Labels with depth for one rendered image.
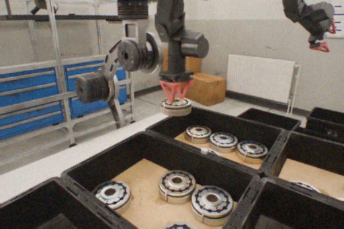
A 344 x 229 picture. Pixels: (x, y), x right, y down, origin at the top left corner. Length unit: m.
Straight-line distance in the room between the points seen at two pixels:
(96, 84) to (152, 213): 0.96
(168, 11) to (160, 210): 0.51
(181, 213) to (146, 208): 0.09
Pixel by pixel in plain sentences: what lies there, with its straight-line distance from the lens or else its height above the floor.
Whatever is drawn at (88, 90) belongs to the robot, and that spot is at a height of 0.90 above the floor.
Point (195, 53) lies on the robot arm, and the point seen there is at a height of 1.20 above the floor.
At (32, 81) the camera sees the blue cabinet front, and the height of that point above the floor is 0.78.
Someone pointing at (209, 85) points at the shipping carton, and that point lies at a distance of 3.49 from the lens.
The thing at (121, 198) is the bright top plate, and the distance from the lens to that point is 0.62.
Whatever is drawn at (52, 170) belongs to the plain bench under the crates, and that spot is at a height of 0.70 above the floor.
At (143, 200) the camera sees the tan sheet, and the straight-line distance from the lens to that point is 0.65.
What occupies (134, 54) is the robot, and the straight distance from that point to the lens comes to 0.98.
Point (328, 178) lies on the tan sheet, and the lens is 0.86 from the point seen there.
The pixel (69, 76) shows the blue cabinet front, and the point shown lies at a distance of 2.44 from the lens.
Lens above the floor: 1.28
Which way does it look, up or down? 20 degrees down
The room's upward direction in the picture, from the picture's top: straight up
